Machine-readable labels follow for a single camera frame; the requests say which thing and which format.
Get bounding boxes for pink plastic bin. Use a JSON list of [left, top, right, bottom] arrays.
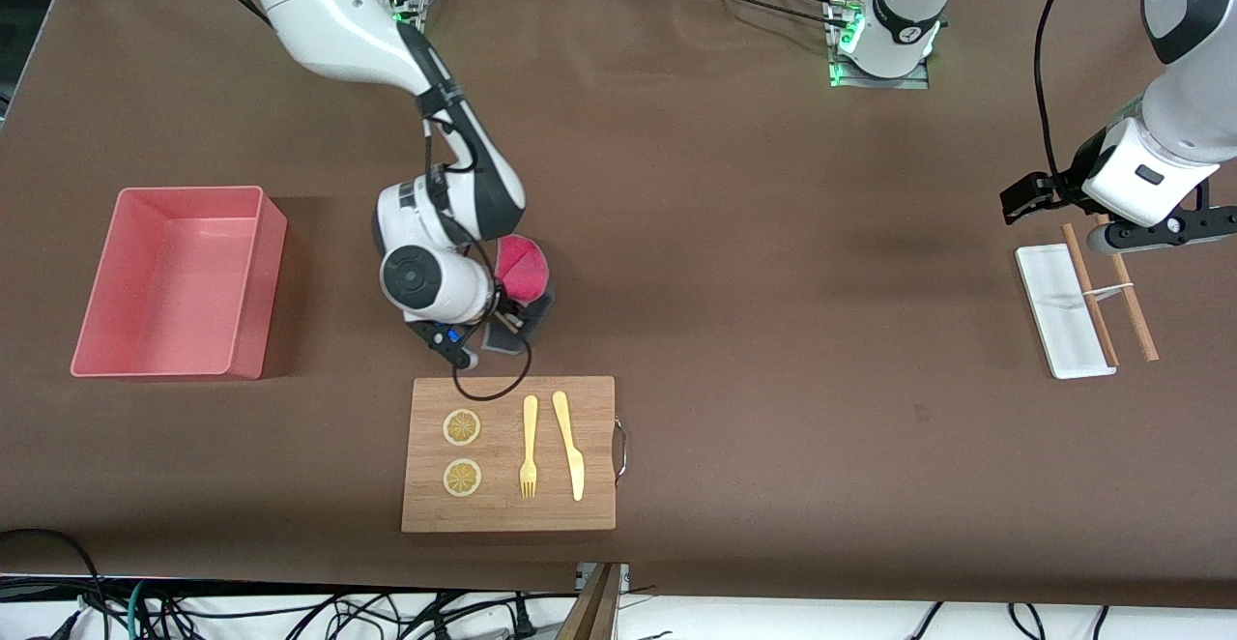
[[70, 186, 289, 380]]

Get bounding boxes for black looped floor cable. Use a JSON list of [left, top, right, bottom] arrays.
[[0, 528, 105, 640]]

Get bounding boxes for yellow plastic fork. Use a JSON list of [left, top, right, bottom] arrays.
[[519, 394, 539, 500]]

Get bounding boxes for wooden cutting board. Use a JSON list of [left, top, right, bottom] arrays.
[[401, 376, 618, 534]]

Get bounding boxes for brown wooden plank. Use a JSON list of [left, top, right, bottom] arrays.
[[556, 563, 624, 640]]

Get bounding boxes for teal floor cable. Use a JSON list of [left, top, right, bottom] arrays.
[[129, 580, 156, 640]]

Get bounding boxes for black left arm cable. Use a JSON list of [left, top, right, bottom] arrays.
[[1034, 0, 1108, 198]]

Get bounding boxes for yellow plastic knife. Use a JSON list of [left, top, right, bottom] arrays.
[[552, 391, 586, 503]]

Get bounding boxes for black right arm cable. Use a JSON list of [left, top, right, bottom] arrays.
[[423, 118, 534, 402]]

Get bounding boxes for pink and grey cloth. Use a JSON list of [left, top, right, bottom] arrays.
[[481, 234, 558, 357]]

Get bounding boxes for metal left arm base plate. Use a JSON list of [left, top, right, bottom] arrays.
[[824, 0, 934, 90]]

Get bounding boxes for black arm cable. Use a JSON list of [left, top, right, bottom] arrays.
[[1034, 0, 1108, 198], [423, 118, 534, 402]]

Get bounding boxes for white rectangular tray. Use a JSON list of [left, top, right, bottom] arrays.
[[1015, 245, 1117, 380]]

